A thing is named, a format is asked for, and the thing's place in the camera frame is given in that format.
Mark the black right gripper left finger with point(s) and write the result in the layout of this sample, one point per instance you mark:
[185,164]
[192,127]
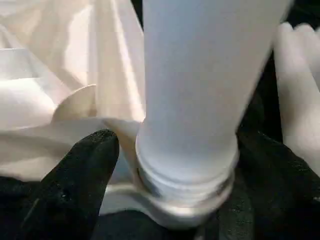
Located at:
[75,187]

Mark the white plastic table top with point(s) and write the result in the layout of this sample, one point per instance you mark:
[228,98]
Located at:
[75,75]

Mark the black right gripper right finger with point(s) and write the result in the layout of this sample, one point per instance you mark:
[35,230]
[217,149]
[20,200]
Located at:
[270,195]

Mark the black plastic mat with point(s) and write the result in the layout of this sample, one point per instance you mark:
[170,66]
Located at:
[268,105]

